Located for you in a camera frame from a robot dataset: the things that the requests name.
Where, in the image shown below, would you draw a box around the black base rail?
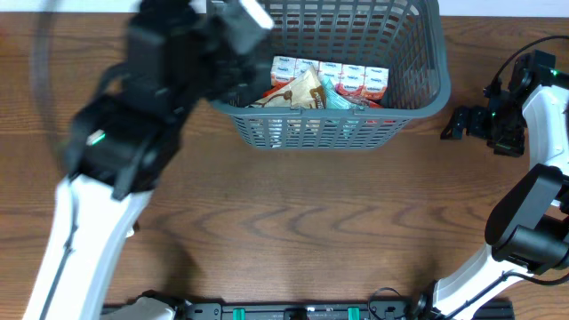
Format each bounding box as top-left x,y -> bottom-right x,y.
101,298 -> 516,320

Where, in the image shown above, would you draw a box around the right black cable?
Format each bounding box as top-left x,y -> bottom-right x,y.
491,34 -> 569,90

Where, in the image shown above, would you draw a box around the orange long biscuit pack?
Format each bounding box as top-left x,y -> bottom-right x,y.
259,84 -> 382,123

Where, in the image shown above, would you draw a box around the grey plastic basket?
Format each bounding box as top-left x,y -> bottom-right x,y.
212,0 -> 451,149

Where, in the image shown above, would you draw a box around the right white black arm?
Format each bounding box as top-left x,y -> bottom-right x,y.
406,50 -> 568,319

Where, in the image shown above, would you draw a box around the multipack tissue packets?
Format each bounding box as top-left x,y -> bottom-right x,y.
270,56 -> 389,100

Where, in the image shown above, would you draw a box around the brown beige snack pouch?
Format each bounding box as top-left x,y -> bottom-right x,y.
248,67 -> 326,109

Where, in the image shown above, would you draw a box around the mint green wipes pack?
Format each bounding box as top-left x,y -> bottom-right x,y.
319,76 -> 357,134

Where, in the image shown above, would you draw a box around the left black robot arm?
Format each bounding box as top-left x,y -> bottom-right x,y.
24,1 -> 274,319

